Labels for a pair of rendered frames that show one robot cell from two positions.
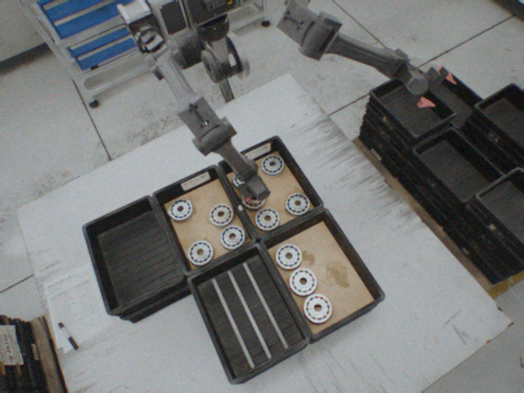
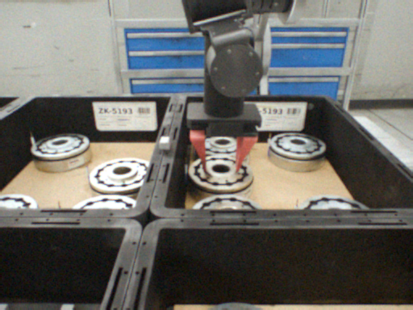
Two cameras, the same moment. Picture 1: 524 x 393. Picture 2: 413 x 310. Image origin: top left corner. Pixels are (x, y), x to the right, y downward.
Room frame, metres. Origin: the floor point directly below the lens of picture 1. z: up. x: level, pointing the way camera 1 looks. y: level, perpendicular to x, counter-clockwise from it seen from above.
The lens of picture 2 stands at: (0.27, -0.10, 1.12)
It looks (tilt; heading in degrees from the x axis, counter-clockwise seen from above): 28 degrees down; 19
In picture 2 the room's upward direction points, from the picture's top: straight up
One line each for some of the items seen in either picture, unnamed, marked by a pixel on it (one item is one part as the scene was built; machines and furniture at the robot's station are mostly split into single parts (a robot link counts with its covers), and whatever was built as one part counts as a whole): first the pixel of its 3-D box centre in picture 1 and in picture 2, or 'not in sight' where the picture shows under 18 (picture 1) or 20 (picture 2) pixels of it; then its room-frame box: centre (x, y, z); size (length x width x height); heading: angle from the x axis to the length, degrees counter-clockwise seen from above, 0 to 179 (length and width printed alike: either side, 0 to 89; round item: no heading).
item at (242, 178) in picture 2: (253, 197); (220, 172); (0.71, 0.03, 0.86); 0.10 x 0.10 x 0.01
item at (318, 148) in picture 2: (272, 164); (297, 144); (0.85, -0.07, 0.86); 0.10 x 0.10 x 0.01
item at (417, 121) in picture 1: (401, 126); not in sight; (1.28, -0.92, 0.37); 0.40 x 0.30 x 0.45; 23
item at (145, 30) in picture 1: (150, 38); not in sight; (1.03, 0.27, 1.45); 0.09 x 0.08 x 0.12; 113
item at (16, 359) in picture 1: (8, 343); not in sight; (0.36, 1.35, 0.41); 0.31 x 0.02 x 0.16; 23
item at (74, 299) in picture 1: (74, 305); not in sight; (0.42, 0.86, 0.70); 0.33 x 0.23 x 0.01; 23
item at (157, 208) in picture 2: (268, 184); (270, 140); (0.72, -0.04, 0.92); 0.40 x 0.30 x 0.02; 19
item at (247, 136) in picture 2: not in sight; (229, 144); (0.71, 0.02, 0.91); 0.07 x 0.07 x 0.09; 21
